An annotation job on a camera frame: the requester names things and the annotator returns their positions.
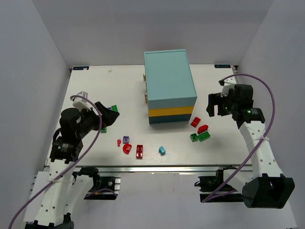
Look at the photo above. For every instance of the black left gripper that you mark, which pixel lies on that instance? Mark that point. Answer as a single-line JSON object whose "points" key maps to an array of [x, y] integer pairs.
{"points": [[99, 114]]}

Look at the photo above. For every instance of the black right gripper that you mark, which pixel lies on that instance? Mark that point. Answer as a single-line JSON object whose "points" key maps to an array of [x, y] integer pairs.
{"points": [[220, 105]]}

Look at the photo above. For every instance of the small green lego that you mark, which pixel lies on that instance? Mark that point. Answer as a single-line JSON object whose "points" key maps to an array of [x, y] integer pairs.
{"points": [[104, 130]]}

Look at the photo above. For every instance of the green lego plate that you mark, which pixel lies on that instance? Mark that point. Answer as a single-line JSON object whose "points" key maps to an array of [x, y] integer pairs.
{"points": [[114, 108]]}

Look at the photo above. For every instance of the green rectangular lego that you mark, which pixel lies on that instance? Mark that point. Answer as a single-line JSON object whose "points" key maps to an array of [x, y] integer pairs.
{"points": [[204, 136]]}

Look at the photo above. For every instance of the small cyan lego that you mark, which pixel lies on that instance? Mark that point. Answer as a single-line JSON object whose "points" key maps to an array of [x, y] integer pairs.
{"points": [[162, 150]]}

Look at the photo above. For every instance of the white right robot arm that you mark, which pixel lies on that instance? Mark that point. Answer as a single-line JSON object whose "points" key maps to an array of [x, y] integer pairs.
{"points": [[268, 187]]}

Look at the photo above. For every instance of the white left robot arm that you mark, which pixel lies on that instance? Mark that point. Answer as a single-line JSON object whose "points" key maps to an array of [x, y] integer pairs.
{"points": [[59, 201]]}

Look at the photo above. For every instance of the red sloped lego right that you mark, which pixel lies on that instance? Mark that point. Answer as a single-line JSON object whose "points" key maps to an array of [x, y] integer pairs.
{"points": [[195, 121]]}

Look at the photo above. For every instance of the red curved lego right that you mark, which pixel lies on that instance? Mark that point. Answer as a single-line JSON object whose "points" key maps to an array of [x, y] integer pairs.
{"points": [[202, 129]]}

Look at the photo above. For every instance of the purple square lego lower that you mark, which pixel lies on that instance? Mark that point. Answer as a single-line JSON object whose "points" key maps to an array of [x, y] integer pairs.
{"points": [[126, 139]]}

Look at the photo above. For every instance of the red half-round lego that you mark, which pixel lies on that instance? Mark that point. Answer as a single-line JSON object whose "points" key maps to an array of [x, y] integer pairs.
{"points": [[127, 148]]}

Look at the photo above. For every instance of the blue label right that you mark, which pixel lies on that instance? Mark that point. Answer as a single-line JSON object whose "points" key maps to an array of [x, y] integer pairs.
{"points": [[220, 66]]}

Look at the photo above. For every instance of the blue label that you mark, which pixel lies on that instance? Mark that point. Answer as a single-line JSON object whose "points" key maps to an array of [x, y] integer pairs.
{"points": [[80, 68], [220, 66]]}

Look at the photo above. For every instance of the stacked teal yellow drawer cabinet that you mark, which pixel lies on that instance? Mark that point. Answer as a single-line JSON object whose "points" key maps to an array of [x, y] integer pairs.
{"points": [[170, 90]]}

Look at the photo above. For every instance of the red transparent rectangular lego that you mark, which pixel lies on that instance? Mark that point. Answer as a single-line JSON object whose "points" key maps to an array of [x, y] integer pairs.
{"points": [[139, 151]]}

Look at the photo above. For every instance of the blue label left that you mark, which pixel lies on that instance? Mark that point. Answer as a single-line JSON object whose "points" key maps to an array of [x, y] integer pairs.
{"points": [[80, 68]]}

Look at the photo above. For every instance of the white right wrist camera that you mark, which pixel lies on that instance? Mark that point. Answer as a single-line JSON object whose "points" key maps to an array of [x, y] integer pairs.
{"points": [[227, 84]]}

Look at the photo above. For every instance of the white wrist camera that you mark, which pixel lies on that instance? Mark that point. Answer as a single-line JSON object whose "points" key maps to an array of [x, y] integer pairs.
{"points": [[80, 100], [227, 84]]}

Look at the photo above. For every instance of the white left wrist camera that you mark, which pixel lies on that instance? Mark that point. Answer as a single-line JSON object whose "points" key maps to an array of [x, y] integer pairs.
{"points": [[80, 100]]}

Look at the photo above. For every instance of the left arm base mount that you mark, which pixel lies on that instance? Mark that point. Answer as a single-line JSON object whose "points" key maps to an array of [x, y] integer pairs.
{"points": [[103, 187]]}

